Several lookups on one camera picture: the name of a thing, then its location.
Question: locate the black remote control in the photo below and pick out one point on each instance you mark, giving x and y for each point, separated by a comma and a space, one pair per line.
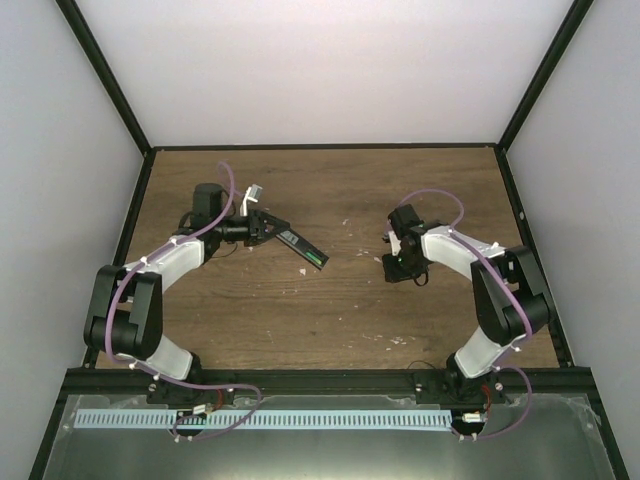
300, 246

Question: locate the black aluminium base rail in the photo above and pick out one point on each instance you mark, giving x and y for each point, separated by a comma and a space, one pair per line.
426, 385

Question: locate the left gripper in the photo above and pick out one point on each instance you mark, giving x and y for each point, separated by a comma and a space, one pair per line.
256, 227

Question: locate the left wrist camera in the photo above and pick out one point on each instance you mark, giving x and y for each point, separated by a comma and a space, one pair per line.
251, 195

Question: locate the light blue slotted cable duct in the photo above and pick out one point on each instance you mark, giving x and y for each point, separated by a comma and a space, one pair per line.
410, 420

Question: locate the green battery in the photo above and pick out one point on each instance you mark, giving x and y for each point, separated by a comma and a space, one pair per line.
314, 258

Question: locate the black cage frame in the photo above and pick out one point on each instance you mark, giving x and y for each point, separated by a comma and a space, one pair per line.
566, 378

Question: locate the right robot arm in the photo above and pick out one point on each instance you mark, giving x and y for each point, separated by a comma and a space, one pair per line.
511, 297

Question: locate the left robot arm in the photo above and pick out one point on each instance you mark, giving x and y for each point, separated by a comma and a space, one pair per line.
125, 315

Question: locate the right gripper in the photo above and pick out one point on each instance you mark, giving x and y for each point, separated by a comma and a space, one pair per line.
394, 275

